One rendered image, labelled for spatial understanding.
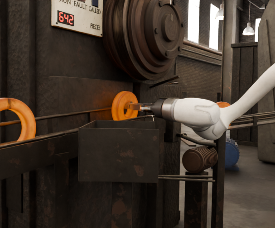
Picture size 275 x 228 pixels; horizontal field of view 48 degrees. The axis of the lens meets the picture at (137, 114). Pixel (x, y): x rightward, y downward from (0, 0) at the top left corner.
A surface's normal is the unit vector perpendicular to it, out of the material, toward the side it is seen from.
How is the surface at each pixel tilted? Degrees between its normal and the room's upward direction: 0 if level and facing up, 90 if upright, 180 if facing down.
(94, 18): 90
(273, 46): 90
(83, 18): 90
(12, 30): 90
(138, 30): 101
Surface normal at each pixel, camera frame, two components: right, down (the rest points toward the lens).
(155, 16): 0.81, 0.05
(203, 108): -0.31, -0.36
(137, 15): -0.15, -0.10
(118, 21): -0.59, 0.05
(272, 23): -0.77, 0.02
